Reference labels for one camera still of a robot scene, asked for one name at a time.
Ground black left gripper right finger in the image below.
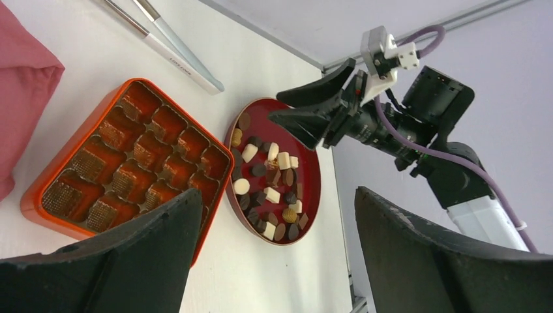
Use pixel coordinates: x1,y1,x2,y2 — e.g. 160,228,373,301
355,186,552,312

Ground red round plate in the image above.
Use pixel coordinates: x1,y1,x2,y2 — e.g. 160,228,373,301
224,98,321,246

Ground white square chocolate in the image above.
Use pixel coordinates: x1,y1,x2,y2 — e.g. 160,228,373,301
263,187,280,204

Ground pink cloth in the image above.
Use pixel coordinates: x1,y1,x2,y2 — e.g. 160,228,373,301
1,3,65,200

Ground caramel ribbed chocolate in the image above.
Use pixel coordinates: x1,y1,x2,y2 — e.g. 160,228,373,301
282,208,297,224

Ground silver white-handled tongs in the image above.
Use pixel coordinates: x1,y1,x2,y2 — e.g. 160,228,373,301
101,1,225,95

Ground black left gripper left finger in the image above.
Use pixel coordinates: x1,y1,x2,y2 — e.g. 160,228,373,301
1,189,202,312

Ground orange chocolate box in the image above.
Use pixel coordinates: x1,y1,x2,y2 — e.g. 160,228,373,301
20,78,234,258

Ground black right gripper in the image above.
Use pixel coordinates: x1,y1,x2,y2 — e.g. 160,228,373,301
268,58,432,171

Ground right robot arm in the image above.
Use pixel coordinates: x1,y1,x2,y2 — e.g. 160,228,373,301
268,59,535,252

